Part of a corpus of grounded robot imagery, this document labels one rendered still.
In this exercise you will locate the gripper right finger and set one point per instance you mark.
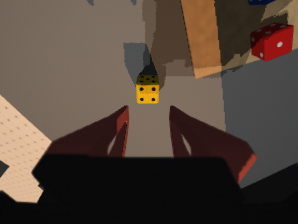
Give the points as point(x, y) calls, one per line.
point(207, 141)

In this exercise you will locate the tan flat mat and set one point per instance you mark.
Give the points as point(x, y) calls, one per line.
point(218, 31)

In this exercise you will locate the dark blue die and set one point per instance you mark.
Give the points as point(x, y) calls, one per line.
point(259, 2)

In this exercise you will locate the red die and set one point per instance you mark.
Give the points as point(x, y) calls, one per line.
point(272, 41)

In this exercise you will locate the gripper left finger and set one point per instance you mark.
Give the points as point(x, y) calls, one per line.
point(94, 139)

